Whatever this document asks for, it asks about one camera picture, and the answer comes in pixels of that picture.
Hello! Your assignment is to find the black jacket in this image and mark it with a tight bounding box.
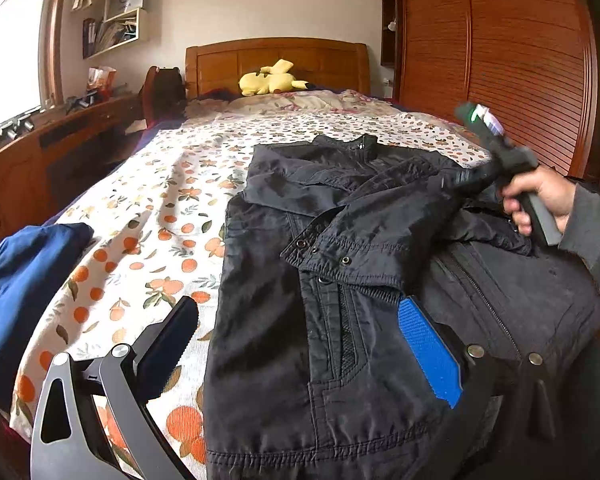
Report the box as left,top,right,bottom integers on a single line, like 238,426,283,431
203,136,600,479

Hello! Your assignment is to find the grey sleeve forearm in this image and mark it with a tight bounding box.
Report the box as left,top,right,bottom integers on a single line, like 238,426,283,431
559,185,600,288

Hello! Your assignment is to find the person's right hand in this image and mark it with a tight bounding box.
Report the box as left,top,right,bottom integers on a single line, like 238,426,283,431
501,166,576,236

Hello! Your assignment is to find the wooden louvered wardrobe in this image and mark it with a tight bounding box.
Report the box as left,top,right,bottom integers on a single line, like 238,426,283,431
380,0,600,188

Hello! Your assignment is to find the blue folded garment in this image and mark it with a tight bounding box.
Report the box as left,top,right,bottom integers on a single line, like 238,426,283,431
0,223,93,412

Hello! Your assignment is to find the floral quilt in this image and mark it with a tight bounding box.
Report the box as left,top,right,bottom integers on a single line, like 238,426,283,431
184,89,402,119

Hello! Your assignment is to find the wooden headboard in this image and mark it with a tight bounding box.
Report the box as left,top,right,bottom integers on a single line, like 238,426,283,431
184,37,372,100

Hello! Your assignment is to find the orange print bed sheet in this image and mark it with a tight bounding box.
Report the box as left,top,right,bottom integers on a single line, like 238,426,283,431
9,110,486,478

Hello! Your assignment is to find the wooden desk cabinet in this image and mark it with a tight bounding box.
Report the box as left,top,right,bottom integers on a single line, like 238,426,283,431
0,94,142,241

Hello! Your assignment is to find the yellow Pikachu plush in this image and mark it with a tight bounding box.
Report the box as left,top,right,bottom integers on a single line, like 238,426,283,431
238,58,309,96

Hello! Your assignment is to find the black backpack on chair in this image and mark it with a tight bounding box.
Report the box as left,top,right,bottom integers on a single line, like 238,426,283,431
140,66,186,127

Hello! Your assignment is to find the orange paper bag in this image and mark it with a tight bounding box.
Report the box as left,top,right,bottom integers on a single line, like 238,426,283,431
86,66,117,100

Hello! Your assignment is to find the window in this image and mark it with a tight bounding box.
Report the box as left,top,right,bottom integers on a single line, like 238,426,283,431
0,0,65,125

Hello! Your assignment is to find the white wall shelf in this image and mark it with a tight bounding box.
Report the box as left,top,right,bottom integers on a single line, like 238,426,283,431
82,0,149,60

